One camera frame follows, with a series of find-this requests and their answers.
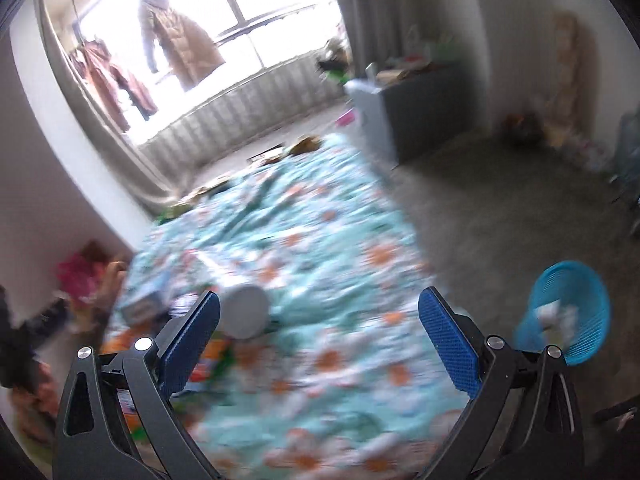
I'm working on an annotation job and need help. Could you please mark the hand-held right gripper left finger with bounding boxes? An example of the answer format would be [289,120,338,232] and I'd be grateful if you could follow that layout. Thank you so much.
[52,290,222,480]

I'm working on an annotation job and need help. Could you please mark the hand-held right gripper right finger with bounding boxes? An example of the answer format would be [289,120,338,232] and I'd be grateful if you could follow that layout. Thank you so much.
[417,286,586,480]

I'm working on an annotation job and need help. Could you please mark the orange green snack packet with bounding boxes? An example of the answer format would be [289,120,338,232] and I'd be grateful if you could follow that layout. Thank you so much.
[192,336,237,388]

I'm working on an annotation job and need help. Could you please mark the white paper cup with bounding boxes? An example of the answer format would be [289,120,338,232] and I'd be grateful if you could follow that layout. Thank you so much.
[219,284,272,341]

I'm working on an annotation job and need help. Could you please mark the blue white carton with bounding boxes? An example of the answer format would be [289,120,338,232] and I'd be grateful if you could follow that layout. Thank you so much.
[119,280,173,327]

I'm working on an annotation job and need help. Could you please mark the white wrapper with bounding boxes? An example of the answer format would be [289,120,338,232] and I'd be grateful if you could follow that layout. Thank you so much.
[534,299,582,347]

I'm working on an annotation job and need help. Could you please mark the blue plastic basket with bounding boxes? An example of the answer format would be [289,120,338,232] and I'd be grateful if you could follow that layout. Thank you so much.
[514,260,612,367]

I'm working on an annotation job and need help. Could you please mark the red plastic bag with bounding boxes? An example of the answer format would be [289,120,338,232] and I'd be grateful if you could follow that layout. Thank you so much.
[56,241,111,307]

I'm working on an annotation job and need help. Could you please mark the floral blanket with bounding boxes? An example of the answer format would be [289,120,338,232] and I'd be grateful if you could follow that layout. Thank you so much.
[100,132,481,480]

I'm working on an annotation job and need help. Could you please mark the black chair leg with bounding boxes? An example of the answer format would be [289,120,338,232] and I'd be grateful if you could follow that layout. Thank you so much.
[592,399,640,432]

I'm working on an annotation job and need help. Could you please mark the brown snack packet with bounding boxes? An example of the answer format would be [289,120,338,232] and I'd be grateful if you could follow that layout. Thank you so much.
[289,134,325,157]

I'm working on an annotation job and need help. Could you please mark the grey cabinet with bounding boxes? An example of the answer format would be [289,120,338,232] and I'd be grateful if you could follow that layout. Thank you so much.
[345,60,483,170]

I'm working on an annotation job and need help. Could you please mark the metal window railing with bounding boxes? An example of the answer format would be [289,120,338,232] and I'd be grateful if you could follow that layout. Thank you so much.
[140,55,351,161]

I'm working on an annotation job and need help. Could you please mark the blue water jug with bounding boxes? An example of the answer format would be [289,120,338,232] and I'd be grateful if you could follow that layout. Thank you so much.
[606,109,640,203]

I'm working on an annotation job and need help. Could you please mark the pink hanging clothes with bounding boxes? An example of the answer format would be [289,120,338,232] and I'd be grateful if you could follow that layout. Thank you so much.
[69,37,160,134]

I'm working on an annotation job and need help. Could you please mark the beige hanging coat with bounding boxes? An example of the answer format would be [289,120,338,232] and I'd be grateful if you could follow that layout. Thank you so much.
[139,0,227,94]

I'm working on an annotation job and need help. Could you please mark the grey curtain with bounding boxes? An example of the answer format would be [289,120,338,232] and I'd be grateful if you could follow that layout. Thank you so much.
[325,0,483,93]

